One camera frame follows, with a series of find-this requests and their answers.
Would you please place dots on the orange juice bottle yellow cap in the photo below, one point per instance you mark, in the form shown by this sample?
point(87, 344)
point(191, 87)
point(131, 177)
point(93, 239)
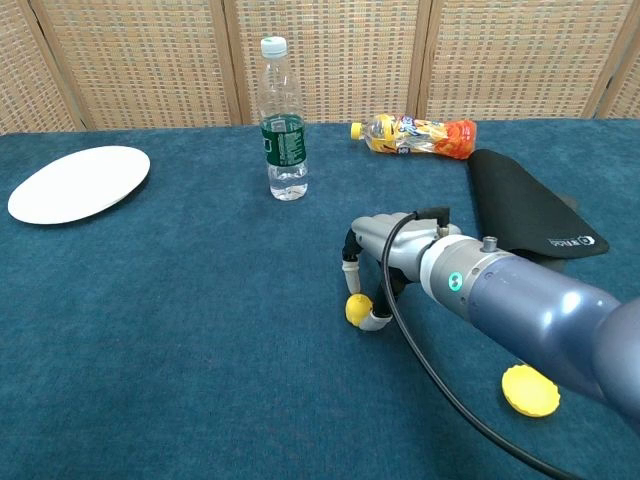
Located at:
point(420, 137)

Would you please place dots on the small yellow toy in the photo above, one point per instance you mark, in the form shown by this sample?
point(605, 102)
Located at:
point(357, 307)

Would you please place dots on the blue table cloth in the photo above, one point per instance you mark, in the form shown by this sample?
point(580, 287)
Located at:
point(175, 325)

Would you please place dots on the clear water bottle green label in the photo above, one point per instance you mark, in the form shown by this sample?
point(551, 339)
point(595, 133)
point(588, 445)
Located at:
point(283, 140)

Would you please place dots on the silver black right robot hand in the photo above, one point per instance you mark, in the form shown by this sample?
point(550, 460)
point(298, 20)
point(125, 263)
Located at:
point(400, 240)

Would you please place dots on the woven bamboo screen panel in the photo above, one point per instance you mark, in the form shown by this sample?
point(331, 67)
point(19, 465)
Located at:
point(140, 60)
point(520, 55)
point(630, 95)
point(340, 60)
point(25, 90)

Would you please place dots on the black folded mouse pad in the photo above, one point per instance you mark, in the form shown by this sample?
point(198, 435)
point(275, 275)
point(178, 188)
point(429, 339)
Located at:
point(515, 200)

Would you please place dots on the blue grey right robot arm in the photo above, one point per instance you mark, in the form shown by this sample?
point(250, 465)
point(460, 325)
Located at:
point(540, 310)

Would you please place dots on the yellow fluted tart mould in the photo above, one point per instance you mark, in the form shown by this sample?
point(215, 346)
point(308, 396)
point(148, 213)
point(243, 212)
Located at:
point(530, 395)

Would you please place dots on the white round plate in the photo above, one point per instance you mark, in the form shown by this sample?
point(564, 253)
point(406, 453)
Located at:
point(80, 184)

